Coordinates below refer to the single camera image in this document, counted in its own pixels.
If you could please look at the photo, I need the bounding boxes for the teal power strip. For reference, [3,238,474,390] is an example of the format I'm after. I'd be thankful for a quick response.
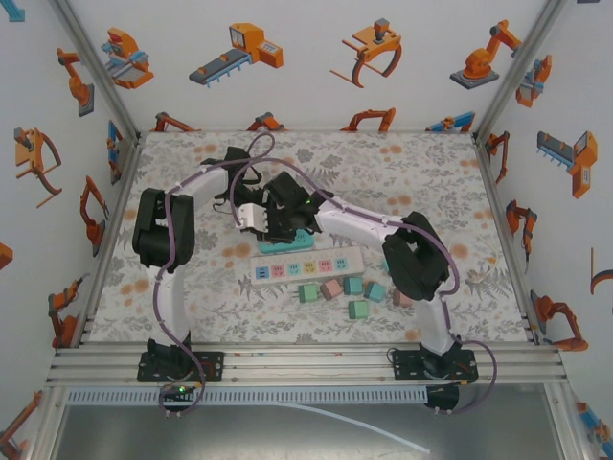
[257,228,316,254]

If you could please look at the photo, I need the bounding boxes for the white power strip coloured sockets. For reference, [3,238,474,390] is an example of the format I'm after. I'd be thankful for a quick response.
[249,247,366,288]

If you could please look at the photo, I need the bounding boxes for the floral tablecloth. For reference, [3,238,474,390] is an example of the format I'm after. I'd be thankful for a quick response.
[88,129,535,345]

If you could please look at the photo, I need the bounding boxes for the small board green light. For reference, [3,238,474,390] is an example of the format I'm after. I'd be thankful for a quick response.
[160,381,203,408]

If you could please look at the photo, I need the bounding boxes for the thin white tube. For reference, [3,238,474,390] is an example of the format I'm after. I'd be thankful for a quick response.
[282,402,432,455]

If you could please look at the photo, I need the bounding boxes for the black controller box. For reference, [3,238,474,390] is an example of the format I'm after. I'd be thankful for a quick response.
[423,383,461,416]

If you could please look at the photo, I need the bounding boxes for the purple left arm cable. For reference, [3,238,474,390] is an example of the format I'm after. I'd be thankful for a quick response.
[151,131,277,419]

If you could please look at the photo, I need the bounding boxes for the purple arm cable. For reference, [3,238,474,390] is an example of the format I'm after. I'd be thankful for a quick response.
[267,157,499,416]
[151,131,277,419]

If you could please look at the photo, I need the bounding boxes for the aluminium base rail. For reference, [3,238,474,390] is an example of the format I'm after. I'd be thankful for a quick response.
[45,342,569,387]

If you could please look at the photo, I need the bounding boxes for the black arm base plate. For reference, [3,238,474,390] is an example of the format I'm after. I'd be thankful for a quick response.
[137,351,226,383]
[392,348,476,383]

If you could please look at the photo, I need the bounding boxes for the aluminium side rail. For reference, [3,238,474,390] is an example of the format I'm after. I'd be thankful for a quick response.
[52,133,145,351]
[471,131,545,346]

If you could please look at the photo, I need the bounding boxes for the grey slotted cable duct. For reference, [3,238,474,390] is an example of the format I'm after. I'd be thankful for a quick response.
[64,386,428,407]

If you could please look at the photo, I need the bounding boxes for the white power strip cable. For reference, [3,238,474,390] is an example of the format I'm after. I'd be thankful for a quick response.
[452,232,502,288]

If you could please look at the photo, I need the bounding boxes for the aluminium frame post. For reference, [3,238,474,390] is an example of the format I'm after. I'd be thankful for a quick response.
[47,0,144,145]
[471,0,574,143]

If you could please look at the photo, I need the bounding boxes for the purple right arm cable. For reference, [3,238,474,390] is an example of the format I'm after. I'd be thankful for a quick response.
[267,157,499,416]

